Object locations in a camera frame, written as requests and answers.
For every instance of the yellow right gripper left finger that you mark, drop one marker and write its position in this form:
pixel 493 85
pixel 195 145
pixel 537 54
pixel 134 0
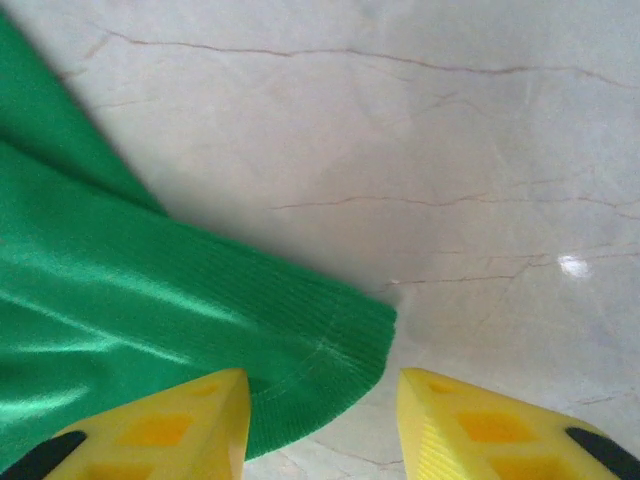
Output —
pixel 165 430

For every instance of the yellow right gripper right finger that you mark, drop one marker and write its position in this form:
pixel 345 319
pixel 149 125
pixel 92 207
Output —
pixel 490 430

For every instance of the green tank top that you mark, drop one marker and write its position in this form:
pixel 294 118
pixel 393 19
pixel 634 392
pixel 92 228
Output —
pixel 125 280

